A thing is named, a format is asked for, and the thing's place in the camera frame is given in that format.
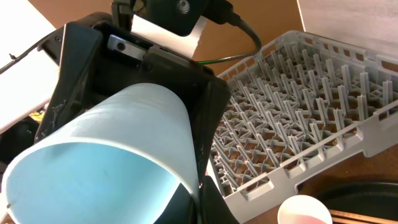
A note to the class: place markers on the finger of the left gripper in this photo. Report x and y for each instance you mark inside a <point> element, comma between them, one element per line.
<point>205,117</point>

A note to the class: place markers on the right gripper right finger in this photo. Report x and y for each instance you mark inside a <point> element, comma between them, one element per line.
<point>214,209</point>

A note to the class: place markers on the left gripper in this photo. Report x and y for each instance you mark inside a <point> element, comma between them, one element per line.
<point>97,59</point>

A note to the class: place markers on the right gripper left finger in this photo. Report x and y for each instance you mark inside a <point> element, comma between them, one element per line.
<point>179,210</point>

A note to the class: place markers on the blue cup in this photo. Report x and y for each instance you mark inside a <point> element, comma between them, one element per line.
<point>119,162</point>

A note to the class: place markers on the pink cup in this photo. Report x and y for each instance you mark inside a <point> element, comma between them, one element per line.
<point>303,209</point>

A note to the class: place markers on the grey dishwasher rack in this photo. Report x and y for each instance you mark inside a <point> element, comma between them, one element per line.
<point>300,106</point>

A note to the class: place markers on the wooden chopstick upper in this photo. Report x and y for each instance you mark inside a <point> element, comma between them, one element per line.
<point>353,218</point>

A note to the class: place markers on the round black tray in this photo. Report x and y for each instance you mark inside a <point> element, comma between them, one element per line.
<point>375,197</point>

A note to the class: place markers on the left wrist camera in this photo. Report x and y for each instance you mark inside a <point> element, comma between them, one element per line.
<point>176,16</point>

